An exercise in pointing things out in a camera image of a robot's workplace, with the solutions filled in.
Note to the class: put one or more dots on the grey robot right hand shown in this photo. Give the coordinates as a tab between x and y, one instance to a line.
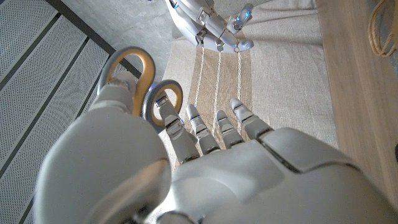
211	25

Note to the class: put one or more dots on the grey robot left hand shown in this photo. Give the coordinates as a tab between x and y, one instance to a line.
233	186

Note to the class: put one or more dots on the beige striped curtain backdrop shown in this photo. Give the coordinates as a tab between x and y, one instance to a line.
280	77

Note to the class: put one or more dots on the brown paper bag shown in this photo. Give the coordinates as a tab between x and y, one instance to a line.
370	31

